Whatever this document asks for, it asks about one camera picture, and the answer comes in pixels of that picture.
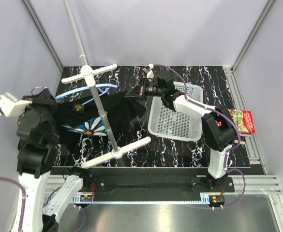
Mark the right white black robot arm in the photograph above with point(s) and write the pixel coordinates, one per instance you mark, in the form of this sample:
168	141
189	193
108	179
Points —
218	127

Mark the black daisy print t-shirt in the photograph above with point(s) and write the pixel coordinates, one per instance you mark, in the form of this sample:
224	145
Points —
75	119

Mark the black marbled table mat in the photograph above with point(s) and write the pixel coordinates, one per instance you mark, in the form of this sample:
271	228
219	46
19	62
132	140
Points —
160	152

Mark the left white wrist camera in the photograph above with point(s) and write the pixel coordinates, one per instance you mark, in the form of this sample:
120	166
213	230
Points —
10	106

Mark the white plastic mesh basket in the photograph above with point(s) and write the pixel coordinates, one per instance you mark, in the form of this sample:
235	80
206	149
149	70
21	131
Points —
166	123

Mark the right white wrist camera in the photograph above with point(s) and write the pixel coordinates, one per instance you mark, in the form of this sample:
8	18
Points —
148	71

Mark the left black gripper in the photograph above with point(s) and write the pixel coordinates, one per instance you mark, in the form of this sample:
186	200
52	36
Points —
43	97

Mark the light blue clothes hanger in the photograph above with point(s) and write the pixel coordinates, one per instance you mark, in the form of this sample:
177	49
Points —
102	88

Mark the grey white garment rack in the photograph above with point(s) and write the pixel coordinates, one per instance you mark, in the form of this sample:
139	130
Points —
88	73

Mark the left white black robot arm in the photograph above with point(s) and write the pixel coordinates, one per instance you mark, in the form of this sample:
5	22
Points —
34	165

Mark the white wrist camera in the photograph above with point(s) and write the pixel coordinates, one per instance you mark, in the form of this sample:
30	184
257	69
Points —
10	106
148	71

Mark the red cover book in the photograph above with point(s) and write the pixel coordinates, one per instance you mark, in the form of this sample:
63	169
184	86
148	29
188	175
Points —
243	120

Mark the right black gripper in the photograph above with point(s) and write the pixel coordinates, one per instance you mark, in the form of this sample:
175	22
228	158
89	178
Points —
139	91

